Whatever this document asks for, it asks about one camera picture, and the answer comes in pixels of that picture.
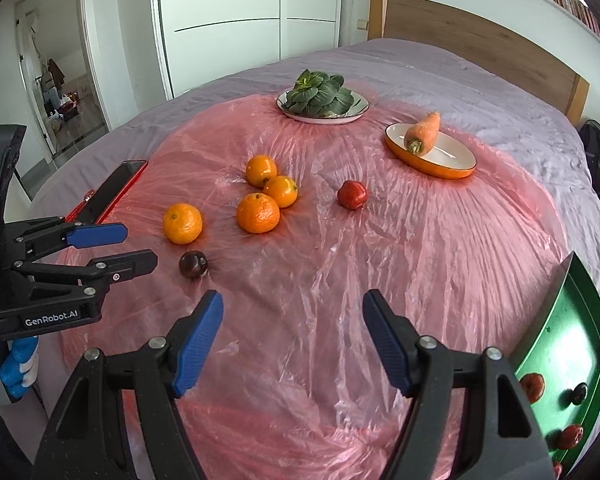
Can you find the white wardrobe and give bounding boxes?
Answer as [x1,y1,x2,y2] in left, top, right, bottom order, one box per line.
[80,0,341,103]

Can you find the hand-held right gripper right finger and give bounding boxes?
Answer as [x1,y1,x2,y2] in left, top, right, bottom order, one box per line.
[363,288,555,480]

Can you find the pink plastic sheet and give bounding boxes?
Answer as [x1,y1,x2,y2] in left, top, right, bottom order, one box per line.
[55,91,570,480]

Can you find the wooden headboard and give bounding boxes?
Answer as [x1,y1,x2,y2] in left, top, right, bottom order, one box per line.
[367,0,591,126]

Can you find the bok choy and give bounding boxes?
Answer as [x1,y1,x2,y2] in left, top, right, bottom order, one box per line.
[284,69,355,117]

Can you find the person's left hand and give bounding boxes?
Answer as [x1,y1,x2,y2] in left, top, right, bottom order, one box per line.
[2,336,40,402]

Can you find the hallway clutter pile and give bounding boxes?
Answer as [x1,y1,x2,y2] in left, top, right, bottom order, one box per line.
[40,59,82,128]

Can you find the black backpack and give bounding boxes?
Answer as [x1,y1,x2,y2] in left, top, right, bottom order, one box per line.
[578,119,600,196]

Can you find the orange oval dish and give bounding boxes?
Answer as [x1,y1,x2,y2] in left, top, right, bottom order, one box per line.
[384,122,478,181]

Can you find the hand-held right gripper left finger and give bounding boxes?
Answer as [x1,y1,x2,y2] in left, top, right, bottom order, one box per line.
[30,289,225,480]

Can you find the white plate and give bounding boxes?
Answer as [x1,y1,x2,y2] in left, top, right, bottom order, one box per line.
[276,87,371,124]

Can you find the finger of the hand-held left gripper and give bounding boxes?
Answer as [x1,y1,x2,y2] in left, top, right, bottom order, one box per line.
[5,216,129,261]
[17,249,159,296]

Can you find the orange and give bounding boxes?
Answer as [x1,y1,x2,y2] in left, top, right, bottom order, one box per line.
[236,192,281,234]
[245,154,279,188]
[162,202,203,246]
[263,175,299,209]

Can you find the green tray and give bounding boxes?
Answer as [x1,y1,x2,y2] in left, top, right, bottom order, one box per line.
[510,251,600,480]

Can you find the phone in red case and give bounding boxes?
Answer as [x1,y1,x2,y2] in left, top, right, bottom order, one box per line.
[62,160,148,226]

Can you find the carrot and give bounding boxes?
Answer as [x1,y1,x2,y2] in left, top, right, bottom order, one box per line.
[404,111,441,156]

